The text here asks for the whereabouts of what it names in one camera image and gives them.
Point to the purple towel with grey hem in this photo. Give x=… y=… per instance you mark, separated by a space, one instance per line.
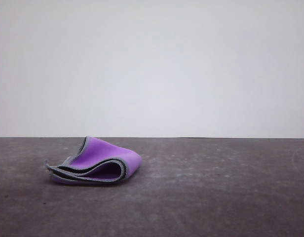
x=107 y=151

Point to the grey table cloth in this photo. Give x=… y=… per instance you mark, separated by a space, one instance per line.
x=191 y=209

